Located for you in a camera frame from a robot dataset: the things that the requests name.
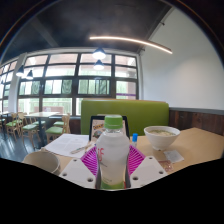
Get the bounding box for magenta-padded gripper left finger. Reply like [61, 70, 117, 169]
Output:
[59, 145, 102, 190]

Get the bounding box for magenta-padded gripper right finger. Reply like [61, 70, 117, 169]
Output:
[127, 144, 168, 190]

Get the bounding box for clear bottle with green cap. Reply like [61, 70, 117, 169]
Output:
[94, 114, 132, 191]

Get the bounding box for small printed packet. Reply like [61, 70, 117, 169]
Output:
[158, 159, 174, 173]

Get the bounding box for pen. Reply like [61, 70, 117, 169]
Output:
[69, 141, 96, 155]

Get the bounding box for white paper napkin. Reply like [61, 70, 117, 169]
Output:
[163, 149, 185, 164]

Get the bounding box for white printed paper sheets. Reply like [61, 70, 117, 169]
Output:
[43, 133, 90, 158]

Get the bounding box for white ceramic bowl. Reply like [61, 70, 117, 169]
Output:
[143, 125, 181, 151]

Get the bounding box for small blue-capped tube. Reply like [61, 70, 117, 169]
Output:
[131, 132, 139, 148]

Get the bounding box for paper cup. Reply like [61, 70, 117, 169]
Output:
[22, 150, 62, 176]

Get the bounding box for laptop with stickers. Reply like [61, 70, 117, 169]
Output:
[89, 114, 130, 143]

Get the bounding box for green upholstered bench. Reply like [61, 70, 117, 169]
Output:
[80, 98, 170, 136]

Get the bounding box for group of green-seated wooden chairs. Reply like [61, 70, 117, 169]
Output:
[0, 112, 72, 143]

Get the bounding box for wooden dining table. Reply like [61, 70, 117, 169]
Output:
[24, 111, 60, 119]

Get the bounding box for large dark-framed window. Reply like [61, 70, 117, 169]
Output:
[0, 53, 139, 116]

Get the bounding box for group of pendant lamps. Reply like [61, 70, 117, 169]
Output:
[15, 47, 107, 80]

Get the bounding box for long linear ceiling light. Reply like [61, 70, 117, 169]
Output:
[89, 35, 174, 55]

